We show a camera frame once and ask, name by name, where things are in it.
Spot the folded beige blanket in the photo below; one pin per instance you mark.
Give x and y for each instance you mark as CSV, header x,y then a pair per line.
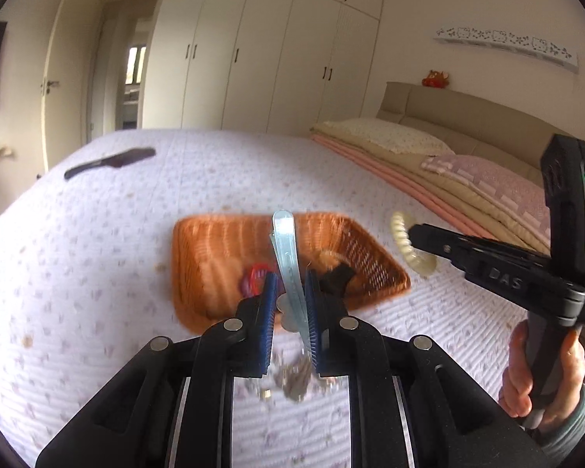
x,y
409,165

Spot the person's right hand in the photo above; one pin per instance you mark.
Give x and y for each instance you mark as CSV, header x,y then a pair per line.
x,y
514,375

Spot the beige padded headboard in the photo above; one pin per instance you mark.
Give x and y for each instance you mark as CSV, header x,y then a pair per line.
x,y
468,112

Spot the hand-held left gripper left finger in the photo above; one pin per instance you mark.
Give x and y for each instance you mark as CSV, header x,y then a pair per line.
x,y
269,312

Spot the pile of silver jewelry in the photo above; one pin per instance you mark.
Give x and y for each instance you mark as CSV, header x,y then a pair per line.
x,y
292,380

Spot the white patterned wall shelf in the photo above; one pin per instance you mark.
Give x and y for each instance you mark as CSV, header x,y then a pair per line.
x,y
507,44

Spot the white wardrobe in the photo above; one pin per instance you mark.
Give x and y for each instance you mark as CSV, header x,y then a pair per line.
x,y
263,48

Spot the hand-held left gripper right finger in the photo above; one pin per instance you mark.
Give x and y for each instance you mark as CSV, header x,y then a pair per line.
x,y
316,324

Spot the orange wicker basket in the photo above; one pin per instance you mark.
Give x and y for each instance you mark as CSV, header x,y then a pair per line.
x,y
214,253

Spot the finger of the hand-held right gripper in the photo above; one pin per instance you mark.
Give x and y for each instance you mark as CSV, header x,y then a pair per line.
x,y
438,243

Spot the folded pink blanket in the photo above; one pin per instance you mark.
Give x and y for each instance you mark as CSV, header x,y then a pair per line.
x,y
419,190

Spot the purple patterned pillow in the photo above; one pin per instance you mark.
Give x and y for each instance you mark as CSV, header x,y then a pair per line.
x,y
492,185

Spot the person's right forearm grey sleeve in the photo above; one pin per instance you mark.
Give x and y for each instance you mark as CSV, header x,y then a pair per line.
x,y
573,424

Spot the white door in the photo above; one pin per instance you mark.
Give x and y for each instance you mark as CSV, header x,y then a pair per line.
x,y
66,73

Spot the red plush toy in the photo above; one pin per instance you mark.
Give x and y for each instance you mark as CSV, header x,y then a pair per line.
x,y
436,79

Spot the white floral pillow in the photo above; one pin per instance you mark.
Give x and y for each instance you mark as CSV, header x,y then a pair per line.
x,y
385,134

